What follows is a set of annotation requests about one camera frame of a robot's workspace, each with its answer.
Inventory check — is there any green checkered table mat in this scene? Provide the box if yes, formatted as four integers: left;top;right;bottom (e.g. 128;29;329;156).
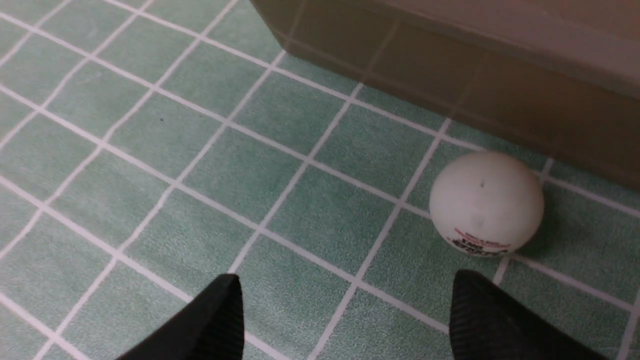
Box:
1;0;639;360

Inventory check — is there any olive green plastic bin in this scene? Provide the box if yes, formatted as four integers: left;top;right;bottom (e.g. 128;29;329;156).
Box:
252;0;640;189

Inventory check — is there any white ping-pong ball speckled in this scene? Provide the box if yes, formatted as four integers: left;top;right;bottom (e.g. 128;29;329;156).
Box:
429;150;545;257

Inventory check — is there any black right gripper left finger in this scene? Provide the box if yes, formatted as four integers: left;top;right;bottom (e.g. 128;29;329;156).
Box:
119;273;245;360

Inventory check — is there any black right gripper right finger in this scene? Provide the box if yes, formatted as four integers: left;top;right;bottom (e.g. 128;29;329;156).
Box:
449;269;604;360

